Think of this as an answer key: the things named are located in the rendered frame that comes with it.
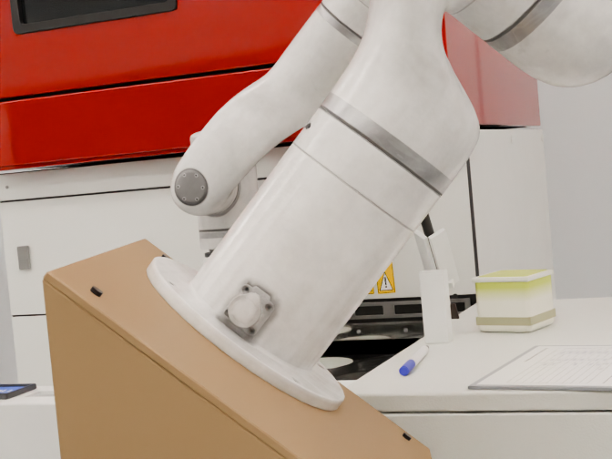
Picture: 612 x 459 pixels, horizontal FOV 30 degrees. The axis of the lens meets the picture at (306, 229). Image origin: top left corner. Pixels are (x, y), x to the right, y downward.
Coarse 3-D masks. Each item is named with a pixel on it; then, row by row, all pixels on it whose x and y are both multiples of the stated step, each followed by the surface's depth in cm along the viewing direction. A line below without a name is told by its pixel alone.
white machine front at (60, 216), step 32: (160, 160) 184; (0, 192) 195; (32, 192) 193; (64, 192) 191; (96, 192) 189; (128, 192) 186; (160, 192) 184; (448, 192) 167; (32, 224) 193; (64, 224) 191; (96, 224) 189; (128, 224) 187; (160, 224) 185; (192, 224) 182; (448, 224) 167; (32, 256) 194; (64, 256) 192; (192, 256) 183; (416, 256) 170; (32, 288) 194; (416, 288) 170; (32, 320) 195; (352, 320) 174; (384, 320) 173; (32, 352) 196
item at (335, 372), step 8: (352, 360) 166; (360, 360) 164; (368, 360) 164; (376, 360) 164; (384, 360) 163; (336, 368) 160; (344, 368) 159; (352, 368) 158; (360, 368) 158; (368, 368) 158; (336, 376) 154; (344, 376) 153; (352, 376) 153; (360, 376) 152
